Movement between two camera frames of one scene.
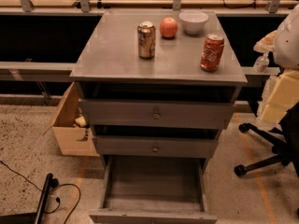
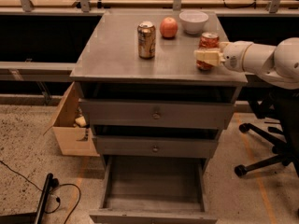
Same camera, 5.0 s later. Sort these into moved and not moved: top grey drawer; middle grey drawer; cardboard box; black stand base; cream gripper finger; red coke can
Moved: red coke can; cream gripper finger
Not moved: black stand base; top grey drawer; middle grey drawer; cardboard box
